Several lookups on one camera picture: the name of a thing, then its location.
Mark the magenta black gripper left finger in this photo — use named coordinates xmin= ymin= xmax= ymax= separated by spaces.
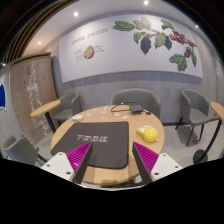
xmin=66 ymin=142 xmax=93 ymax=184

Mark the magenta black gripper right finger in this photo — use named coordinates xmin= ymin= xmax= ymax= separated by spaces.
xmin=132 ymin=142 xmax=159 ymax=184

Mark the yellow computer mouse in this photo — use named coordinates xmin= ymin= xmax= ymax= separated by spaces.
xmin=136 ymin=125 xmax=159 ymax=143

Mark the black desk mat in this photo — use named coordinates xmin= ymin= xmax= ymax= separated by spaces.
xmin=51 ymin=121 xmax=129 ymax=169

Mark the white card box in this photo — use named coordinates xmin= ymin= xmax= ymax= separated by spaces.
xmin=72 ymin=115 xmax=84 ymax=121

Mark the round wooden table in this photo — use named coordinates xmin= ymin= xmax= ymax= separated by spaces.
xmin=51 ymin=105 xmax=165 ymax=185

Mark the black power adapter box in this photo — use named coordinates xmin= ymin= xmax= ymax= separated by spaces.
xmin=130 ymin=105 xmax=143 ymax=113

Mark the grey chair left back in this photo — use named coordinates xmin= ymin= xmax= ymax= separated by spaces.
xmin=52 ymin=93 xmax=82 ymax=124

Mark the wooden side table right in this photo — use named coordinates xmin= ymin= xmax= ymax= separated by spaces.
xmin=192 ymin=101 xmax=224 ymax=165

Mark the grey chair front left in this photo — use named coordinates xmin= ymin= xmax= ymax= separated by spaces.
xmin=3 ymin=136 xmax=46 ymax=165

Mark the grey chair behind table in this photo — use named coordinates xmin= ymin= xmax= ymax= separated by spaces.
xmin=110 ymin=88 xmax=161 ymax=118

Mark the small wooden side table left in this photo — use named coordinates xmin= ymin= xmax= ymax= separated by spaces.
xmin=30 ymin=100 xmax=61 ymax=132

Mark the grey chair right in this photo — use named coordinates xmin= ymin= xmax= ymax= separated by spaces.
xmin=176 ymin=89 xmax=210 ymax=144

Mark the wooden panel board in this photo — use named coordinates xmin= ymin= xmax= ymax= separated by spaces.
xmin=10 ymin=53 xmax=57 ymax=144

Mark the black cable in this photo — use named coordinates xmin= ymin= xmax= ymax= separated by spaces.
xmin=110 ymin=101 xmax=152 ymax=116

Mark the coffee cherry wall mural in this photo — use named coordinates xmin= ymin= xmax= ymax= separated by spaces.
xmin=59 ymin=14 xmax=203 ymax=83

